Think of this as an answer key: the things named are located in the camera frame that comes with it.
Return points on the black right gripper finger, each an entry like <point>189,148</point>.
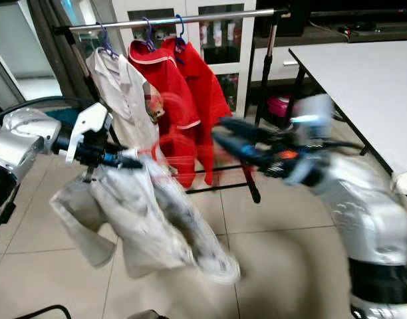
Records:
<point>243,151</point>
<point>243,127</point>

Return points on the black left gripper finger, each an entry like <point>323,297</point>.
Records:
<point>127,161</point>

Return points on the white t-shirt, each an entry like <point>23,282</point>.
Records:
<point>404,183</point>

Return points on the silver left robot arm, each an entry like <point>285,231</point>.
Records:
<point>17,146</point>

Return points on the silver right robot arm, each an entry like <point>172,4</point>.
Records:
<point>363,219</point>

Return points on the purple plastic hanger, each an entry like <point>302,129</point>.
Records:
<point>149,36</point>
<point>106,45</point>

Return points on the blue plastic hanger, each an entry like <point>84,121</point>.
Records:
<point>181,32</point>

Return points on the pink plastic container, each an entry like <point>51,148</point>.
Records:
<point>278,106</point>

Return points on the plain red shirt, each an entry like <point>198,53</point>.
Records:
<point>213,86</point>

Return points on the white low drawer unit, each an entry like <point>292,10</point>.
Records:
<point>280,63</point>

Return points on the red polo shirt white trim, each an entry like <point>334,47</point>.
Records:
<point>173,86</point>

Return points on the white glass-door cabinet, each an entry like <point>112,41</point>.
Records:
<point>230,33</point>

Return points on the white table black legs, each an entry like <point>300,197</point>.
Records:
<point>363,93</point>

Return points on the grey curtain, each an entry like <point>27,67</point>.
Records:
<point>50,40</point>

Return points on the glass sliding door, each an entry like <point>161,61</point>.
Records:
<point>17,53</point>

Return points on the black television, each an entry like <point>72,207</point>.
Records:
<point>343,13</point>

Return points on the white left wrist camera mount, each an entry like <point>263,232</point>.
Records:
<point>90,125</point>

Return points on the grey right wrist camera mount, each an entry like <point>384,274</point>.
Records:
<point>313,133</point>

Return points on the black clothes rack silver rail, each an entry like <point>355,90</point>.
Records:
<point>163,20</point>

